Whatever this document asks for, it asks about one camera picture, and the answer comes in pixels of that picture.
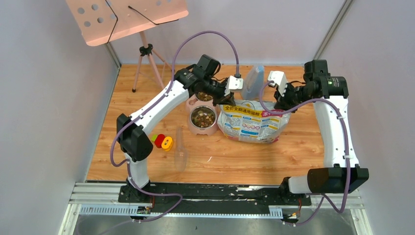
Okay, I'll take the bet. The cat food bag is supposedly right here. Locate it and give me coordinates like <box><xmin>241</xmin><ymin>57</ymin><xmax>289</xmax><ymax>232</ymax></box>
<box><xmin>217</xmin><ymin>100</ymin><xmax>291</xmax><ymax>143</ymax></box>

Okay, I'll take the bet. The clear plastic food scoop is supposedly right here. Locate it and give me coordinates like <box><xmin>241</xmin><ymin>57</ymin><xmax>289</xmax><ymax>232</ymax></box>
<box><xmin>174</xmin><ymin>126</ymin><xmax>188</xmax><ymax>172</ymax></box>

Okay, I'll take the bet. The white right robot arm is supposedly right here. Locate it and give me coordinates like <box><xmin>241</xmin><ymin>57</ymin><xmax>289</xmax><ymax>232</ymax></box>
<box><xmin>267</xmin><ymin>60</ymin><xmax>369</xmax><ymax>205</ymax></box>

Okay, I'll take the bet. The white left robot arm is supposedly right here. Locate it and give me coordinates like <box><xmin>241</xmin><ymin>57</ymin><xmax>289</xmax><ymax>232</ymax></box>
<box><xmin>114</xmin><ymin>54</ymin><xmax>241</xmax><ymax>202</ymax></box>

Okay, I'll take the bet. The steel bowl far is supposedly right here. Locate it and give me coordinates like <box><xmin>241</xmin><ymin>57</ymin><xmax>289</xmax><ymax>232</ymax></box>
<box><xmin>195</xmin><ymin>92</ymin><xmax>213</xmax><ymax>102</ymax></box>

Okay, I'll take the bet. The steel bowl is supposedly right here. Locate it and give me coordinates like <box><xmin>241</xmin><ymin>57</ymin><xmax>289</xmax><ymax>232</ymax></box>
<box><xmin>195</xmin><ymin>92</ymin><xmax>213</xmax><ymax>102</ymax></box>
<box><xmin>190</xmin><ymin>106</ymin><xmax>216</xmax><ymax>129</ymax></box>

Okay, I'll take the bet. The blue item in bubble wrap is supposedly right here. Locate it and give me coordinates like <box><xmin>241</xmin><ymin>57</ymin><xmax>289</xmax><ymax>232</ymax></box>
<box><xmin>241</xmin><ymin>66</ymin><xmax>265</xmax><ymax>100</ymax></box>

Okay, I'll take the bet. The pink double bowl feeder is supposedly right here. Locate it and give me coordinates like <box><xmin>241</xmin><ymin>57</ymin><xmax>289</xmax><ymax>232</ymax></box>
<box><xmin>185</xmin><ymin>92</ymin><xmax>218</xmax><ymax>136</ymax></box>

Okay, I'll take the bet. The steel bowl near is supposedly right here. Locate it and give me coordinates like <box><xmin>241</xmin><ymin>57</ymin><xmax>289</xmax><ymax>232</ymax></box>
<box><xmin>190</xmin><ymin>106</ymin><xmax>216</xmax><ymax>129</ymax></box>

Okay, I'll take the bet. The yellow traffic light block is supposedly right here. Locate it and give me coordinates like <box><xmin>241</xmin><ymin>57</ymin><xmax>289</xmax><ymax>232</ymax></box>
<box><xmin>161</xmin><ymin>136</ymin><xmax>174</xmax><ymax>151</ymax></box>

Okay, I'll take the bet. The red toy block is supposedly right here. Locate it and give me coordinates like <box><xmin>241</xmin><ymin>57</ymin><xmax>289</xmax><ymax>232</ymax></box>
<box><xmin>154</xmin><ymin>134</ymin><xmax>165</xmax><ymax>148</ymax></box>

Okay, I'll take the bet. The green toy block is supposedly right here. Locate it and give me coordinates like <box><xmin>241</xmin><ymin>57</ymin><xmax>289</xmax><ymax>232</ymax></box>
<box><xmin>151</xmin><ymin>135</ymin><xmax>158</xmax><ymax>142</ymax></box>

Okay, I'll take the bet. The pink music stand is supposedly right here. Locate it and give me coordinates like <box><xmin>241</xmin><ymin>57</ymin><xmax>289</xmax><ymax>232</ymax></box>
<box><xmin>66</xmin><ymin>0</ymin><xmax>188</xmax><ymax>87</ymax></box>

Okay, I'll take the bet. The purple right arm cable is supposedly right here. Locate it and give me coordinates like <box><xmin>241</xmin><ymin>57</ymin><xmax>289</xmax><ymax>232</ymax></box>
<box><xmin>258</xmin><ymin>80</ymin><xmax>352</xmax><ymax>227</ymax></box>

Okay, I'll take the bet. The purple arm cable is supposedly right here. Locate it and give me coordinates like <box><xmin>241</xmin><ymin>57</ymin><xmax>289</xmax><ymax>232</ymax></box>
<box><xmin>109</xmin><ymin>30</ymin><xmax>241</xmax><ymax>223</ymax></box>
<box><xmin>258</xmin><ymin>80</ymin><xmax>352</xmax><ymax>227</ymax></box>

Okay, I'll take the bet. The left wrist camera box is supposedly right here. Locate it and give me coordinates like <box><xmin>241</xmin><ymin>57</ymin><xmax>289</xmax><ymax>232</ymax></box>
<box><xmin>226</xmin><ymin>75</ymin><xmax>244</xmax><ymax>93</ymax></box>

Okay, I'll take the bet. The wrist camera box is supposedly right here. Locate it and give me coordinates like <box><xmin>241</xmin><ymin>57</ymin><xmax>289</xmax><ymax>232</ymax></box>
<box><xmin>226</xmin><ymin>75</ymin><xmax>244</xmax><ymax>93</ymax></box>
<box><xmin>267</xmin><ymin>70</ymin><xmax>288</xmax><ymax>97</ymax></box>

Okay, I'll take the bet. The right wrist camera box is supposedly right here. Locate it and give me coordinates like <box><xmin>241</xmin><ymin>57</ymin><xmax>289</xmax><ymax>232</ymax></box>
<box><xmin>267</xmin><ymin>70</ymin><xmax>288</xmax><ymax>97</ymax></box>

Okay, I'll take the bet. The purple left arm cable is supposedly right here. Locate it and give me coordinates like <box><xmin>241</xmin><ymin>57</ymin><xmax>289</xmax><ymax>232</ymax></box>
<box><xmin>109</xmin><ymin>30</ymin><xmax>241</xmax><ymax>223</ymax></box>

